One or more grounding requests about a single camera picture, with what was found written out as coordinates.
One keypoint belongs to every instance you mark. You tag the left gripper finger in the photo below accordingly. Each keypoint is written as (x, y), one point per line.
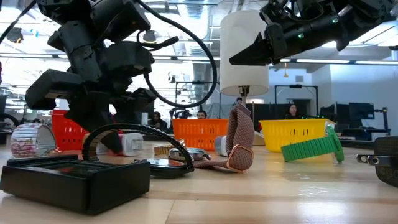
(90, 119)
(124, 107)

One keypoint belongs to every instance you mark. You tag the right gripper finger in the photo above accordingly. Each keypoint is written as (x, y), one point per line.
(255, 53)

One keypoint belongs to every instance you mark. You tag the white pink charger plug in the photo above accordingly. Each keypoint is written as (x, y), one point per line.
(132, 144)

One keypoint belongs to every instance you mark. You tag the black square box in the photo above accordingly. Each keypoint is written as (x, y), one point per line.
(77, 186)

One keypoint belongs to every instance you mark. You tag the black link band watch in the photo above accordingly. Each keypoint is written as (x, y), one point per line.
(174, 170)

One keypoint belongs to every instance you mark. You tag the silver round watch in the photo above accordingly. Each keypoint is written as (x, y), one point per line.
(192, 154)

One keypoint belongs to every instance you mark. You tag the small white grey cylinder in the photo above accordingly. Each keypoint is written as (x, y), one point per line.
(220, 146)

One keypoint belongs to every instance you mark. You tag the green watch band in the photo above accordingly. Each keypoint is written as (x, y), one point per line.
(311, 147)

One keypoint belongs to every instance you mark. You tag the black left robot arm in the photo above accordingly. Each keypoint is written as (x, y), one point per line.
(77, 46)

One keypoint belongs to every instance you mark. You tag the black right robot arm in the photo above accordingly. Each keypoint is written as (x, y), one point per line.
(367, 15)

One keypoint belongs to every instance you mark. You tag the white shade table lamp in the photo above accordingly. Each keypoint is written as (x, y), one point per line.
(244, 53)

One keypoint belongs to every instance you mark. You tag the person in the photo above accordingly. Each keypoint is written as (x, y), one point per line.
(292, 111)
(202, 114)
(157, 121)
(238, 100)

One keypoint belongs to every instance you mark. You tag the gold metal watch band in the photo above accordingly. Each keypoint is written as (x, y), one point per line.
(161, 151)

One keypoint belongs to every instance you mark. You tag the white floral watch band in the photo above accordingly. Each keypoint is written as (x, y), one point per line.
(21, 143)

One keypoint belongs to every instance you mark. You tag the black ceiling spotlight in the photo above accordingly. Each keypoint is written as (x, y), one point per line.
(150, 36)
(14, 35)

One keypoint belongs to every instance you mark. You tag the orange plastic basket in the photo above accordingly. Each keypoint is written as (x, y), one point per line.
(199, 133)

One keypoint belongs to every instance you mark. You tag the yellow plastic basket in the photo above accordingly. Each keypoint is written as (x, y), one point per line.
(289, 133)

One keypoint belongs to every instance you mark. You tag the row of dark monitors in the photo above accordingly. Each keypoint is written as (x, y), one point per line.
(360, 111)

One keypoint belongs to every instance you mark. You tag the grey power plug adapter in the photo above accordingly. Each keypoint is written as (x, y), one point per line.
(387, 168)

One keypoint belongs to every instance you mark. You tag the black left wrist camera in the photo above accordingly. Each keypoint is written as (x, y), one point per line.
(127, 59)

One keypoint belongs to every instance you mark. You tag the black metal rig frame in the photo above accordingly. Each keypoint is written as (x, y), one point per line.
(295, 86)
(199, 82)

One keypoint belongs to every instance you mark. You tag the silver ribbed ceiling duct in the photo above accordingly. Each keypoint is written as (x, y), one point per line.
(196, 46)

